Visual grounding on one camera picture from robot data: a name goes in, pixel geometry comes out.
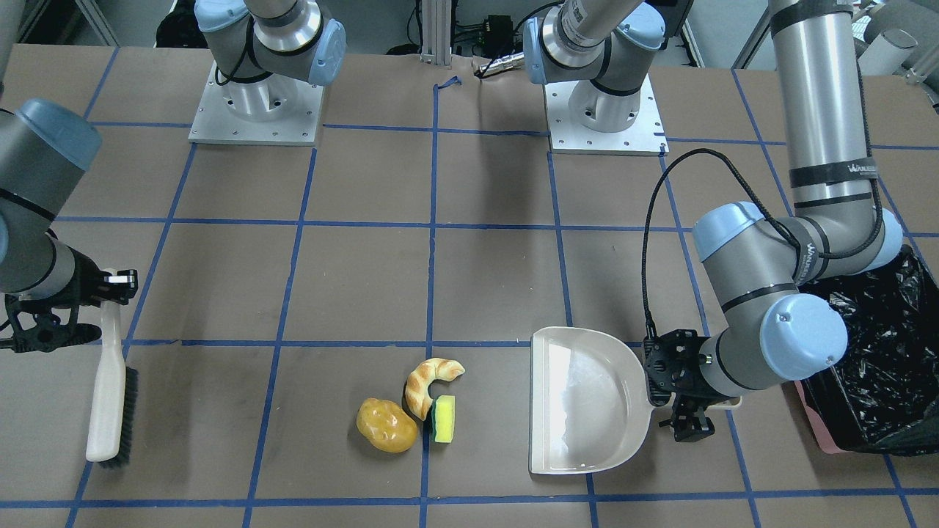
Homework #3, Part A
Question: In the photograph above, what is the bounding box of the beige hand brush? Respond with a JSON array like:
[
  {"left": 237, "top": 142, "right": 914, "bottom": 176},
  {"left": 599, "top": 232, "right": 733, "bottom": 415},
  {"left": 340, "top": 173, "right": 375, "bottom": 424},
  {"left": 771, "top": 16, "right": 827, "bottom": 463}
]
[{"left": 85, "top": 301, "right": 139, "bottom": 469}]

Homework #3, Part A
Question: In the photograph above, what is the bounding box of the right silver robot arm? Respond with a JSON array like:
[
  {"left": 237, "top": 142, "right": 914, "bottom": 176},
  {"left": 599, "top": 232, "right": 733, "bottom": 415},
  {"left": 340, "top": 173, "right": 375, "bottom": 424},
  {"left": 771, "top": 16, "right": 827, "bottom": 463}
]
[{"left": 1, "top": 99, "right": 139, "bottom": 353}]

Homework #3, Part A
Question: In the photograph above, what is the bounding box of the black lined trash bin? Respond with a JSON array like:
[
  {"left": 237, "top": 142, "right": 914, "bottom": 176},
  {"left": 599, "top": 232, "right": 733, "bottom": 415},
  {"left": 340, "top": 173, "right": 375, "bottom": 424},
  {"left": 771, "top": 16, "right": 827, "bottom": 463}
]
[{"left": 796, "top": 245, "right": 938, "bottom": 457}]

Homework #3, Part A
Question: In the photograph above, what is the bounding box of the toy croissant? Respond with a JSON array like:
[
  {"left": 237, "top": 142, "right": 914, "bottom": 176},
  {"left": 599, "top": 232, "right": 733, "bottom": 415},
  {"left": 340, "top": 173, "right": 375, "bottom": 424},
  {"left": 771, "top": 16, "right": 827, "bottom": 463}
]
[{"left": 403, "top": 357, "right": 465, "bottom": 421}]

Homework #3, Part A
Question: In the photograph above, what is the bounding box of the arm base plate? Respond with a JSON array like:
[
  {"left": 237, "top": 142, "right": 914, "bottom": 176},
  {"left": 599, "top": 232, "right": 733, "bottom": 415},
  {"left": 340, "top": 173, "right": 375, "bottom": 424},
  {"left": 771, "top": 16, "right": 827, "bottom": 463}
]
[
  {"left": 188, "top": 65, "right": 326, "bottom": 147},
  {"left": 544, "top": 76, "right": 670, "bottom": 156}
]

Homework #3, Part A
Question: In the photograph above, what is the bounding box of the yellow green sponge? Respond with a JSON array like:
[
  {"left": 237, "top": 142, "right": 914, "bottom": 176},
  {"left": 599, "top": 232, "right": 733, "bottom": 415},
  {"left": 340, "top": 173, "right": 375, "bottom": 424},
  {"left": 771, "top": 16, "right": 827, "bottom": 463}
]
[{"left": 432, "top": 395, "right": 456, "bottom": 444}]

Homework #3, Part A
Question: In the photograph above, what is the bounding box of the beige plastic dustpan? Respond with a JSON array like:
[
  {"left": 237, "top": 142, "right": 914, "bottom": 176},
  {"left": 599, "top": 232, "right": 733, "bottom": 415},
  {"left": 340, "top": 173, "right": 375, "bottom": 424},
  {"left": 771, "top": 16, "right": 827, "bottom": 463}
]
[{"left": 529, "top": 326, "right": 743, "bottom": 476}]

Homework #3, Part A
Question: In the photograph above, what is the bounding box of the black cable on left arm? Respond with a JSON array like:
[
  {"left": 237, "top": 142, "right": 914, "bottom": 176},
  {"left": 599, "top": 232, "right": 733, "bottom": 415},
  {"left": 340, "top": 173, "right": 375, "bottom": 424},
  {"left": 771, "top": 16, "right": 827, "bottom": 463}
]
[{"left": 640, "top": 148, "right": 885, "bottom": 342}]

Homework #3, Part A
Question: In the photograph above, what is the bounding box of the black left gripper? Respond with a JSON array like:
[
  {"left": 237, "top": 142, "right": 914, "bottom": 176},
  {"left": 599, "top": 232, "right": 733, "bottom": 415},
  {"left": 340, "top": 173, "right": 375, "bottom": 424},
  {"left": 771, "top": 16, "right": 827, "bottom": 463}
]
[{"left": 643, "top": 329, "right": 717, "bottom": 442}]

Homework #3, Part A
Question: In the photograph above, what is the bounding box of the yellow toy potato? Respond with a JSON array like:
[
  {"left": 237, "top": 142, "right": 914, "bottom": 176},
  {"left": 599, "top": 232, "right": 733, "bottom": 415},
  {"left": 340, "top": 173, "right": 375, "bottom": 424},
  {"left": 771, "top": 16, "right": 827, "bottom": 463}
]
[{"left": 356, "top": 397, "right": 418, "bottom": 453}]

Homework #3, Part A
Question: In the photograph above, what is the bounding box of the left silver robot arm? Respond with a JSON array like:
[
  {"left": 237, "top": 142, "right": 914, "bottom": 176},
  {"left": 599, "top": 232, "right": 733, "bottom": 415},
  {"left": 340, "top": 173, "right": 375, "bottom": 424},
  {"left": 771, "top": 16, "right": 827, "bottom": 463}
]
[{"left": 643, "top": 1, "right": 903, "bottom": 442}]

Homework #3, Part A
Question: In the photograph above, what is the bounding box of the aluminium frame post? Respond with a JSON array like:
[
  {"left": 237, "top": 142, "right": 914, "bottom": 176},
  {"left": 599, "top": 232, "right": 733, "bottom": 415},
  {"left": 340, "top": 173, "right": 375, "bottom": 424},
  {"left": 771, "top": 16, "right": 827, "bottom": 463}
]
[{"left": 420, "top": 0, "right": 453, "bottom": 69}]

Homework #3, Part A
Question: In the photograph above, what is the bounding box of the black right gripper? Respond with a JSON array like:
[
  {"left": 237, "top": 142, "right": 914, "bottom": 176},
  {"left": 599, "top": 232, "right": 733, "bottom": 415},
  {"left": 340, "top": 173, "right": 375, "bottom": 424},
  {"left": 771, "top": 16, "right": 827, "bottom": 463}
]
[{"left": 1, "top": 253, "right": 139, "bottom": 352}]

